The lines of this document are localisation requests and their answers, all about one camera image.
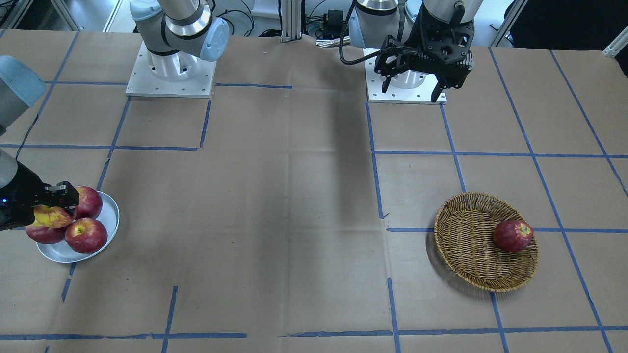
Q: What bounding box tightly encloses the red plate apple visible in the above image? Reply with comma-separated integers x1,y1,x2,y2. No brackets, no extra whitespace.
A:
65,218,108,254
25,224,68,244
75,185,103,220

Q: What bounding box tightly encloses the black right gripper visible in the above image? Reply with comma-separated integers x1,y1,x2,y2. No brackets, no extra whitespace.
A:
0,164,80,231

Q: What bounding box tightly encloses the red plate apple front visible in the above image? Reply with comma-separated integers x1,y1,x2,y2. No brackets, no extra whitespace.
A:
65,218,108,254

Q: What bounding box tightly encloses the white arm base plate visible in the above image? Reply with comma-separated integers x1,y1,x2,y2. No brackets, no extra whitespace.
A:
126,43,216,99
364,58,438,104

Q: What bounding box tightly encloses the red yellow apple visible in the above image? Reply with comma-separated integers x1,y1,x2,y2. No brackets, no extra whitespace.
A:
33,205,76,229

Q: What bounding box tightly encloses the light blue plate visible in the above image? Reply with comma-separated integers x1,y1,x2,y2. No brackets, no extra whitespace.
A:
37,191,120,263

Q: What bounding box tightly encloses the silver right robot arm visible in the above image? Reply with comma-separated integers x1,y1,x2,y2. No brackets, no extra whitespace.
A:
1,0,231,230

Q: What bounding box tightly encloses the woven wicker basket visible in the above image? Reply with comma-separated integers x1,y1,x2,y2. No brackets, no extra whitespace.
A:
433,192,540,292

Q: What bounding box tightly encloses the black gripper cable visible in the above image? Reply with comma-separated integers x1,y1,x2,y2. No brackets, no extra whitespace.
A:
339,0,388,66

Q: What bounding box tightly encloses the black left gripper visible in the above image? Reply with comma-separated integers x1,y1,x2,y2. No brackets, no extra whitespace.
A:
374,10,474,103

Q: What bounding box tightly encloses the aluminium frame post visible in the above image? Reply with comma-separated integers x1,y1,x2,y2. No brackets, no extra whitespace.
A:
278,0,305,43

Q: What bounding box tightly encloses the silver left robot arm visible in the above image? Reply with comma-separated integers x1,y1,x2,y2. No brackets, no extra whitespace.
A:
339,0,482,103

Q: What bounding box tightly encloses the dark red basket apple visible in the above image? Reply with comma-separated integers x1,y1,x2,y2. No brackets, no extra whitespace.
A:
493,220,534,254

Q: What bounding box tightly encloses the red plate apple back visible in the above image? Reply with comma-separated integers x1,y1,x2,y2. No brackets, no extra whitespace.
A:
75,185,103,220

